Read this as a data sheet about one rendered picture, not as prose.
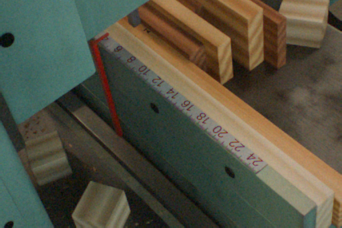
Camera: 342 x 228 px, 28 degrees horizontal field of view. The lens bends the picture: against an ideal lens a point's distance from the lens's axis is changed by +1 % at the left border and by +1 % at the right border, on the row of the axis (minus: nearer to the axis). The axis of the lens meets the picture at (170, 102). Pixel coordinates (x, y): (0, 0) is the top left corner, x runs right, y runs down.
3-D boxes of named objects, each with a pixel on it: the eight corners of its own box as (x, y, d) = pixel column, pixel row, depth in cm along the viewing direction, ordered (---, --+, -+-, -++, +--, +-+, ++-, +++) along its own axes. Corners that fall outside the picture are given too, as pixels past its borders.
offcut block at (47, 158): (39, 186, 74) (31, 169, 72) (31, 159, 77) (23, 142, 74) (73, 174, 75) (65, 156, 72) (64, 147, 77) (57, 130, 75)
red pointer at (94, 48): (134, 126, 76) (110, 35, 65) (119, 138, 75) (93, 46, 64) (130, 122, 77) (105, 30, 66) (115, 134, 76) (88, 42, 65)
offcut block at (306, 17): (276, 42, 70) (276, 16, 67) (284, 19, 72) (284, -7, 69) (320, 49, 69) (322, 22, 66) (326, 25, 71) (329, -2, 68)
